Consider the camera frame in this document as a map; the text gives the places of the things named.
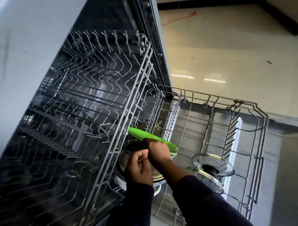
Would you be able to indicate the person's left hand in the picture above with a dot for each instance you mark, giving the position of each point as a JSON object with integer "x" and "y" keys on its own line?
{"x": 139, "y": 170}

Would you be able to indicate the person's right hand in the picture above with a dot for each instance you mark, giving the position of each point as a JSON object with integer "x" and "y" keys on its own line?
{"x": 158, "y": 151}

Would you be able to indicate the tan speckled plate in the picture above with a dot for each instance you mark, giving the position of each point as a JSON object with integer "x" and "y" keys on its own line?
{"x": 159, "y": 173}

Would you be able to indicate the grey speckled plate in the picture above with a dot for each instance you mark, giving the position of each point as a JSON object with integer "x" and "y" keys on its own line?
{"x": 161, "y": 182}
{"x": 137, "y": 146}

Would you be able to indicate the green leaf plate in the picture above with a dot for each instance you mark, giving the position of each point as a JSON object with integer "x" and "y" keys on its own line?
{"x": 139, "y": 134}

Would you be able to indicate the cream round plate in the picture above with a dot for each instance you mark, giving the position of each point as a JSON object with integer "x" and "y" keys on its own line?
{"x": 157, "y": 189}

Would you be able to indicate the glass lid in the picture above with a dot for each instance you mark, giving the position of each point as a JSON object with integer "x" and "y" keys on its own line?
{"x": 213, "y": 163}
{"x": 207, "y": 180}

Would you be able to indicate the silver dishwasher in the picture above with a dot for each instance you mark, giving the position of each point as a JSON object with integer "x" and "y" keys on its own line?
{"x": 23, "y": 58}

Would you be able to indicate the person's right forearm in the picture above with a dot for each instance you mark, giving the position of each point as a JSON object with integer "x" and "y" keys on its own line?
{"x": 204, "y": 205}

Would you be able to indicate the person's left forearm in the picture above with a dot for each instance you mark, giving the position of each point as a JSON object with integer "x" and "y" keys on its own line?
{"x": 132, "y": 205}

